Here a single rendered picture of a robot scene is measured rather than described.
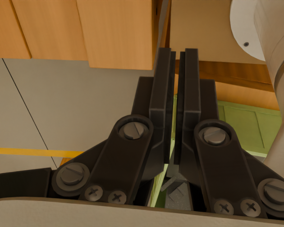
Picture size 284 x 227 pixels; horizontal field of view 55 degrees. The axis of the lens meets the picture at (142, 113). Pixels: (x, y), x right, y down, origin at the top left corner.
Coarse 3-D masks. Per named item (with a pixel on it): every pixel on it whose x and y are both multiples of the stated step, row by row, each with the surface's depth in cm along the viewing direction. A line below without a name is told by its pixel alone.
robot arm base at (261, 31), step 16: (240, 0) 41; (256, 0) 41; (272, 0) 36; (240, 16) 43; (256, 16) 40; (272, 16) 34; (240, 32) 45; (256, 32) 44; (272, 32) 33; (256, 48) 46; (272, 48) 32; (272, 64) 31; (272, 80) 31
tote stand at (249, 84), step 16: (176, 64) 74; (208, 64) 76; (224, 64) 78; (240, 64) 79; (256, 64) 80; (176, 80) 72; (224, 80) 72; (240, 80) 73; (256, 80) 74; (224, 96) 74; (240, 96) 73; (256, 96) 73; (272, 96) 72
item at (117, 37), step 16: (80, 0) 49; (96, 0) 49; (112, 0) 49; (128, 0) 48; (144, 0) 48; (80, 16) 52; (96, 16) 51; (112, 16) 51; (128, 16) 50; (144, 16) 50; (96, 32) 53; (112, 32) 53; (128, 32) 53; (144, 32) 52; (96, 48) 56; (112, 48) 55; (128, 48) 55; (144, 48) 54; (96, 64) 59; (112, 64) 58; (128, 64) 58; (144, 64) 57
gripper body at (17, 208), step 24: (0, 216) 6; (24, 216) 5; (48, 216) 5; (72, 216) 5; (96, 216) 5; (120, 216) 5; (144, 216) 5; (168, 216) 5; (192, 216) 5; (216, 216) 5; (240, 216) 6
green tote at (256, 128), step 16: (176, 96) 73; (224, 112) 71; (240, 112) 72; (256, 112) 73; (272, 112) 73; (240, 128) 68; (256, 128) 69; (272, 128) 69; (240, 144) 64; (256, 144) 65; (160, 176) 74; (160, 192) 98
